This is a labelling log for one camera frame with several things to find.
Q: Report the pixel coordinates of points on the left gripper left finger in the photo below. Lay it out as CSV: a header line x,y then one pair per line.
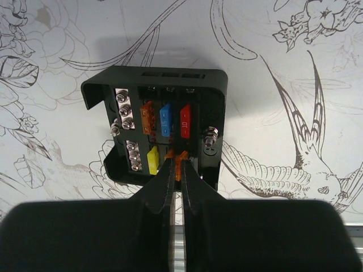
x,y
156,227

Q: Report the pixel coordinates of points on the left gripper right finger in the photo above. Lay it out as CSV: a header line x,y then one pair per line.
x,y
196,195

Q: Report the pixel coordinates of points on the yellow blade fuse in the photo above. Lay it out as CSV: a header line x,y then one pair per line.
x,y
153,160

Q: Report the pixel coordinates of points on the small orange fuse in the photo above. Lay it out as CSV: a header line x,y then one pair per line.
x,y
178,162

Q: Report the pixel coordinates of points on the orange blade fuse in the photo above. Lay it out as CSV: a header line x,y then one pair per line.
x,y
170,154

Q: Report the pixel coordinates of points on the black fuse box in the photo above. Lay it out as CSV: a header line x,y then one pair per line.
x,y
125,89

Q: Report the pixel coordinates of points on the red blade fuse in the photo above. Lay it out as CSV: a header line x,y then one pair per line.
x,y
185,121

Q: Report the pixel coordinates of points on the orange fuse in box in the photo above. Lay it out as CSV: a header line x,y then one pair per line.
x,y
147,117

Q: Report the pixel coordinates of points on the blue blade fuse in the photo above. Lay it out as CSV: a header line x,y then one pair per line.
x,y
166,120

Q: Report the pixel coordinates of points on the floral printed mat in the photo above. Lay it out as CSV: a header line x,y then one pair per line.
x,y
293,104

